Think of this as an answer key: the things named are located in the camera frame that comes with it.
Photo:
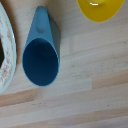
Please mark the yellow bowl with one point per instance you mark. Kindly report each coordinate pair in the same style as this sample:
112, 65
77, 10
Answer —
100, 13

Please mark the blue cup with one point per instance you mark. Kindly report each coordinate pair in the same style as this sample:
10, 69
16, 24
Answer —
40, 61

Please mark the white floral rimmed plate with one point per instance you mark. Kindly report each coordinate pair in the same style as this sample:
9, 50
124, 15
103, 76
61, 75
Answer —
8, 50

